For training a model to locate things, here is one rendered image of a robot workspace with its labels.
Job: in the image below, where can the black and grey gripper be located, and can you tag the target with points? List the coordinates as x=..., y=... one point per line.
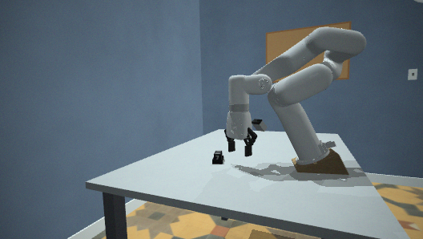
x=239, y=127

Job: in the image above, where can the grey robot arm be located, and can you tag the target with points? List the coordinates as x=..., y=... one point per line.
x=285, y=95

